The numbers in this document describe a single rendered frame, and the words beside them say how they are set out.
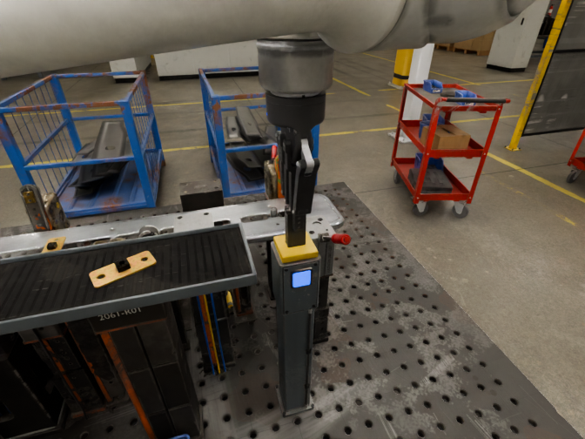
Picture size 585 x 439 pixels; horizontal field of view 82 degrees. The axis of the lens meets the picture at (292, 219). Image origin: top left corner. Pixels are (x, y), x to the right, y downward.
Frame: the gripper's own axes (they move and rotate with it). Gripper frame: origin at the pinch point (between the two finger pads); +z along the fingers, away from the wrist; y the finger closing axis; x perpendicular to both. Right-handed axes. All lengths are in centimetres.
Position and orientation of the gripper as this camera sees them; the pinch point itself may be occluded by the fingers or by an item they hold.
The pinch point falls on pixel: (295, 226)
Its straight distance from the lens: 52.7
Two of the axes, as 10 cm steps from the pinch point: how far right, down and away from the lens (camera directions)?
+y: -2.8, -5.2, 8.1
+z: 0.0, 8.4, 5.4
